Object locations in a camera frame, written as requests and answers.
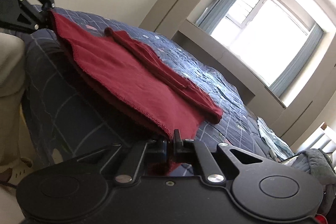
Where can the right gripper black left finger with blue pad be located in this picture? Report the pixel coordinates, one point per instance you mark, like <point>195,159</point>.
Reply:
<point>142,154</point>

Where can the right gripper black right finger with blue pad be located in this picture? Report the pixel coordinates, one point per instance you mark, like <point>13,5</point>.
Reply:
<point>197,154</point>

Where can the dark red long-sleeve sweater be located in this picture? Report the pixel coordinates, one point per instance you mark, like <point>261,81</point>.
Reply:
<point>130,76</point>

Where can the light blue striped folded clothes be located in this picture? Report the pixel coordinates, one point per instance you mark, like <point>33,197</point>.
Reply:
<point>277,146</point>

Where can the beige window-sill cabinet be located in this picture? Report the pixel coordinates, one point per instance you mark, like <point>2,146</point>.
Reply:
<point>253,92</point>

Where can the blue plaid floral quilt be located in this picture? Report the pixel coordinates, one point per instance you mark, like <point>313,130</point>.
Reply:
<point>66,119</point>

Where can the right beige tall wardrobe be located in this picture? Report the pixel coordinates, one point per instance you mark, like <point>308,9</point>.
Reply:
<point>306,107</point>

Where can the right blue-grey curtain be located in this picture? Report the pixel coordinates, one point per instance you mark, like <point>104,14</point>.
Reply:
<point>282,82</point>

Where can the dark grey bundled blanket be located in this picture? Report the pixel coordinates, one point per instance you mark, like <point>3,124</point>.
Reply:
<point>319,165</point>

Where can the white padded headboard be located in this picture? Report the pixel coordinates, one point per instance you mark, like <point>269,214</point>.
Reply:
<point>322,138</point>

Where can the white framed window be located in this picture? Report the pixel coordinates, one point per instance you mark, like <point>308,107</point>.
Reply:
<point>265,35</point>

